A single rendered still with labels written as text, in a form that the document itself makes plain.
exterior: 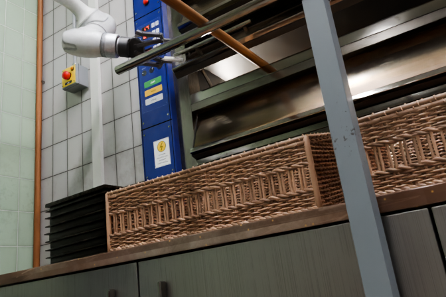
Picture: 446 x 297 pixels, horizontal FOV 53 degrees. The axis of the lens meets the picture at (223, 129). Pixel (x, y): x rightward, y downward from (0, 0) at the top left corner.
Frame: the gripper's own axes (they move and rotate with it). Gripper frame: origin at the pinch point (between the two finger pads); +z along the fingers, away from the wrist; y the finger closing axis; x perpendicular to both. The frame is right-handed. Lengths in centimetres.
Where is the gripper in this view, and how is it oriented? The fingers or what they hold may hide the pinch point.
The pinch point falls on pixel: (174, 51)
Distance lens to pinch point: 168.7
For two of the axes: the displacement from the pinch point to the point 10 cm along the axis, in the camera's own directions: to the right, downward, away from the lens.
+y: -0.7, 8.9, 4.5
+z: 9.9, 1.0, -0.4
